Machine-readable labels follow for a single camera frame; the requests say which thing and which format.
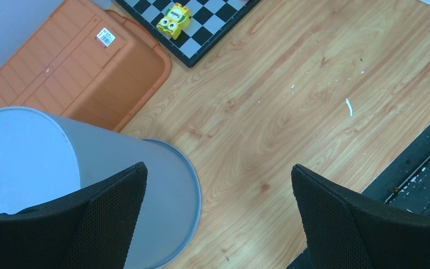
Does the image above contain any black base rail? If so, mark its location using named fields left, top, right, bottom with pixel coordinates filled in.
left=290, top=125, right=430, bottom=268

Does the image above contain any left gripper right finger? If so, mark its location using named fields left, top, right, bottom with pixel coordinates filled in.
left=291, top=164, right=430, bottom=268

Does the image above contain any orange plastic tub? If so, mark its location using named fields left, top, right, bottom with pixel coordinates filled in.
left=0, top=1, right=171, bottom=132

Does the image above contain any black white chessboard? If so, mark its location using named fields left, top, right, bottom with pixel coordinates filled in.
left=117, top=0, right=259, bottom=67

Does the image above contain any yellow toy block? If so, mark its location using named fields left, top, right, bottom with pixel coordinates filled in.
left=156, top=3, right=191, bottom=40

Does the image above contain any grey bin black liner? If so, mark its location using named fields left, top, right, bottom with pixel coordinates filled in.
left=0, top=106, right=202, bottom=268

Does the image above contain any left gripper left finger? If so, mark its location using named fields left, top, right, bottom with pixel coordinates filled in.
left=0, top=162, right=148, bottom=268

